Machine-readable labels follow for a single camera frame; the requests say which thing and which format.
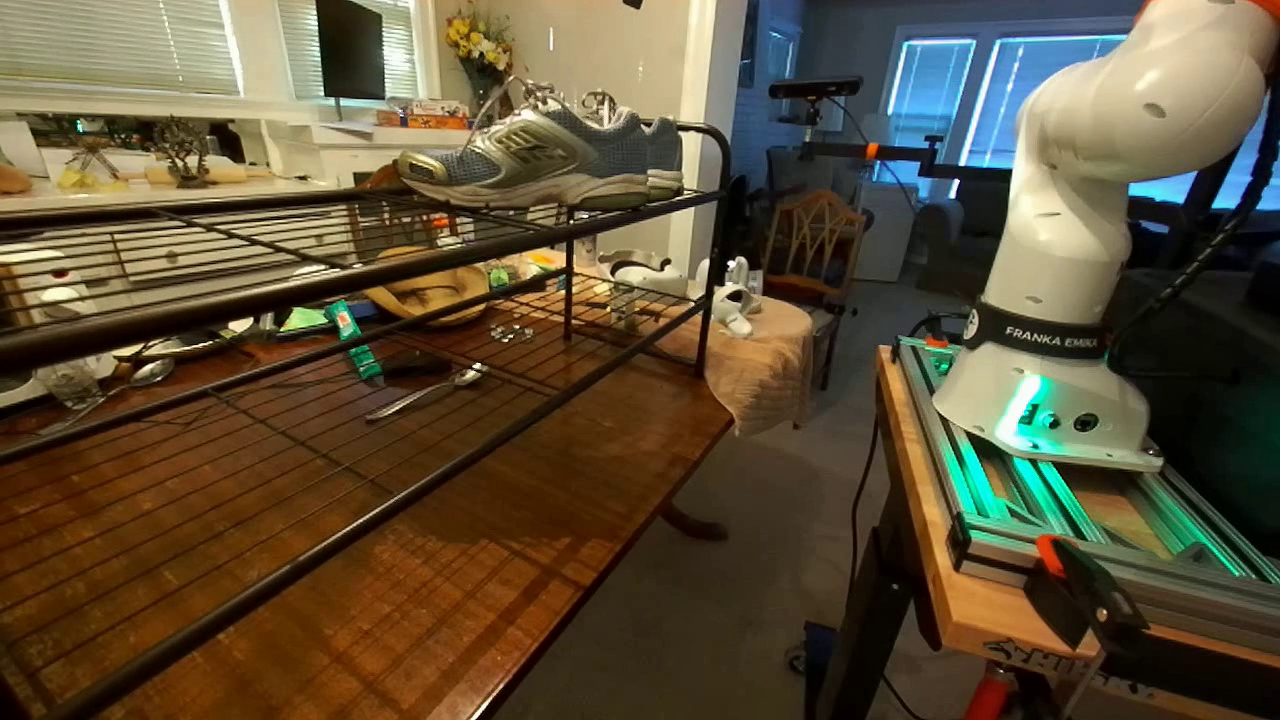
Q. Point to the woven straw hat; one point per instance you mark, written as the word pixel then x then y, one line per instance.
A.
pixel 443 293

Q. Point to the wooden chair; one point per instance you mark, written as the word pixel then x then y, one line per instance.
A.
pixel 815 240

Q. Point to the black camera on boom stand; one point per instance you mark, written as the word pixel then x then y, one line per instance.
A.
pixel 815 88

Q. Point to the black orange clamp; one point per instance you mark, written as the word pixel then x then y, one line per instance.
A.
pixel 1081 592

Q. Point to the metal spoon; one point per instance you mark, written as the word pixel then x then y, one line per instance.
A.
pixel 466 376

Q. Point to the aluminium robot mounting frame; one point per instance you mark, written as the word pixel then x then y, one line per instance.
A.
pixel 1173 534

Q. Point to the bright glass window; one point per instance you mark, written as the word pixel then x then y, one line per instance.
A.
pixel 1026 94

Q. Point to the wooden workbench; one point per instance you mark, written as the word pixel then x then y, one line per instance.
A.
pixel 955 574

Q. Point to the white cabinet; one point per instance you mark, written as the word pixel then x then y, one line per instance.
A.
pixel 266 165

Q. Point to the green tube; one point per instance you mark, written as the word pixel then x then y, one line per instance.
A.
pixel 352 344

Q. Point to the white window blind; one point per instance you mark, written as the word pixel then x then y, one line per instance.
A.
pixel 106 42

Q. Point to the tan towel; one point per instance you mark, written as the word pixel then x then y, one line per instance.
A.
pixel 763 360

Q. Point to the black TV monitor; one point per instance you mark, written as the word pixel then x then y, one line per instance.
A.
pixel 350 45

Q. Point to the dark decor figurine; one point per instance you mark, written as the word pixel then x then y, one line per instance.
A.
pixel 180 153

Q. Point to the white VR controller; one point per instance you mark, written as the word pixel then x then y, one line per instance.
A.
pixel 736 301

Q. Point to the white VR headset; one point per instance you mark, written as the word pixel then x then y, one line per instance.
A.
pixel 654 283

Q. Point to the yellow flower bouquet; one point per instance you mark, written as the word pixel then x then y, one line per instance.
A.
pixel 481 42

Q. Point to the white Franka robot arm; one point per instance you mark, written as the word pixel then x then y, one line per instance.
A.
pixel 1081 201

